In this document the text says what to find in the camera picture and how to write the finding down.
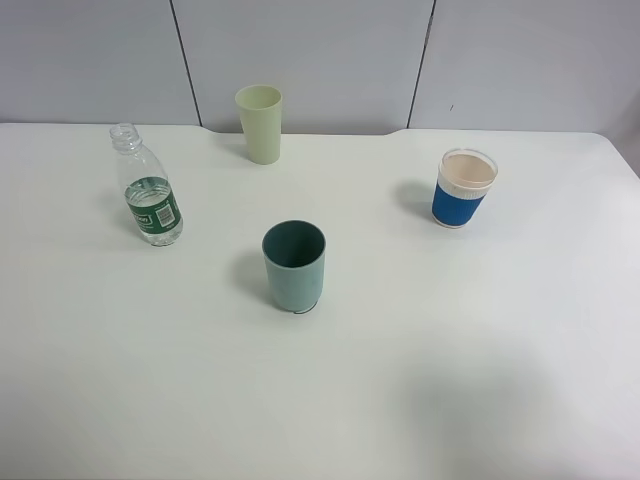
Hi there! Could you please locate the teal plastic cup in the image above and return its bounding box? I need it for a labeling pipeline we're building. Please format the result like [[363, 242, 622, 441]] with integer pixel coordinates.
[[262, 220, 326, 314]]

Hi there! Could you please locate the clear plastic water bottle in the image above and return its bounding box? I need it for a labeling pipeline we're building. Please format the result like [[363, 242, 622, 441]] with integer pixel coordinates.
[[109, 123, 183, 247]]

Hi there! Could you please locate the blue sleeved paper cup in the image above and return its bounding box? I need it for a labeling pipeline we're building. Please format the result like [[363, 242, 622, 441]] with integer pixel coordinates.
[[431, 149, 498, 229]]

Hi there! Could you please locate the pale yellow plastic cup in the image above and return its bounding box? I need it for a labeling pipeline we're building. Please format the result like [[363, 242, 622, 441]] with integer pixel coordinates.
[[235, 85, 282, 165]]

